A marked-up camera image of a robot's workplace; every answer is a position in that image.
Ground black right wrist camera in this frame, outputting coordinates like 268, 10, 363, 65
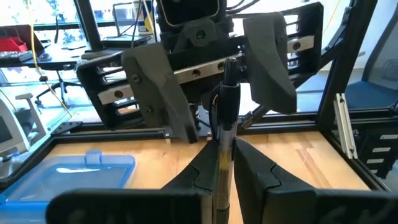
157, 0, 221, 28

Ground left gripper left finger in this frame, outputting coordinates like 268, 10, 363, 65
45, 139, 219, 224

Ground grey keyboard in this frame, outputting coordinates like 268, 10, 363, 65
0, 50, 34, 62

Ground blue plastic supply box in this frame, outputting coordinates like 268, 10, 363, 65
0, 150, 136, 224

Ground silver frame bracket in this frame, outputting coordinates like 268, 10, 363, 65
333, 92, 359, 160

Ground black aluminium frame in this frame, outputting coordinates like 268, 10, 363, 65
0, 0, 398, 194

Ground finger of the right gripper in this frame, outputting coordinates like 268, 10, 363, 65
121, 42, 200, 144
243, 11, 299, 114

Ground black chair base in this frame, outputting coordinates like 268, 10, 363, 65
34, 70, 82, 106

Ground red bin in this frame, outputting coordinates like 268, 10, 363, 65
0, 36, 29, 53

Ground black desk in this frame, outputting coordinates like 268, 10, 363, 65
0, 34, 153, 71

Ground grey office chair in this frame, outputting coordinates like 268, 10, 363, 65
0, 92, 47, 162

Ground yellow cable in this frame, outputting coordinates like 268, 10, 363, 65
26, 0, 73, 118

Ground blue yellow drink can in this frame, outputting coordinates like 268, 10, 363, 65
133, 0, 157, 34

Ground dark laptop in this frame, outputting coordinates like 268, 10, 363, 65
101, 2, 153, 47

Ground black pen silver barrel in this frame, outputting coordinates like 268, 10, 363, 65
208, 57, 242, 224

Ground black equipment white labels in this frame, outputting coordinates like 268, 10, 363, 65
357, 127, 398, 180

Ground black mesh office chair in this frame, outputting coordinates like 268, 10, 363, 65
344, 6, 398, 110

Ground black metal post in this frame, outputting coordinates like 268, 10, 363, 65
73, 0, 125, 60

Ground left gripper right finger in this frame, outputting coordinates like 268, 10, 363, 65
233, 138, 398, 224

